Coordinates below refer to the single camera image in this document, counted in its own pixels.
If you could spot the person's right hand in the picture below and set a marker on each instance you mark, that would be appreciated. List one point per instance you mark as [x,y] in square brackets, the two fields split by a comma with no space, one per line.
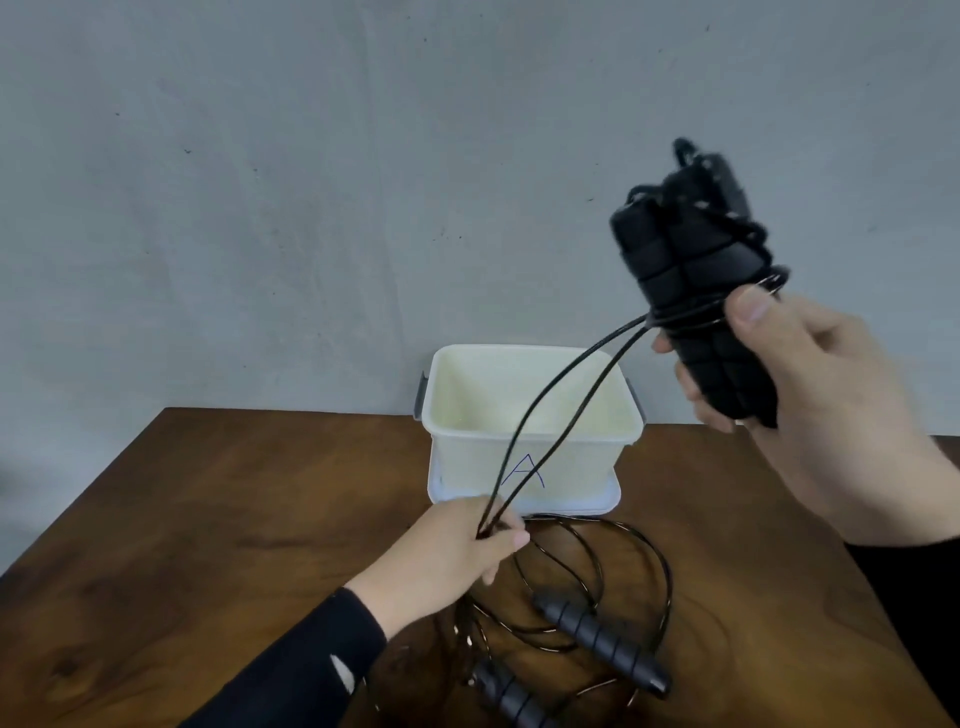
[832,420]

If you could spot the person's left hand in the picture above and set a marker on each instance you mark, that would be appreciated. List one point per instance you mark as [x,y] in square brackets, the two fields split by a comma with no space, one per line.
[439,559]

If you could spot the person's right thumb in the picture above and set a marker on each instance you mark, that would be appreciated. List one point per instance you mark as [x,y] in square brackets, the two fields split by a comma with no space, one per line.
[761,315]

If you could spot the person's left thumb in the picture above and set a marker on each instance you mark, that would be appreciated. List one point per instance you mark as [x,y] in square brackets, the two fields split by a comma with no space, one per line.
[504,541]

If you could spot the person's left forearm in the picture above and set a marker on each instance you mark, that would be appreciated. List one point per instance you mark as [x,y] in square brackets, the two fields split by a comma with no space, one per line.
[300,667]

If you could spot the white container lid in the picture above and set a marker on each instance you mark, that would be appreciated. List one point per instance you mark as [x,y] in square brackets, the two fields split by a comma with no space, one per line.
[596,504]

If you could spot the white plastic container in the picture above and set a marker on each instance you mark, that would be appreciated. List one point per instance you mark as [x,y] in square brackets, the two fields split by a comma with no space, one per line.
[480,442]

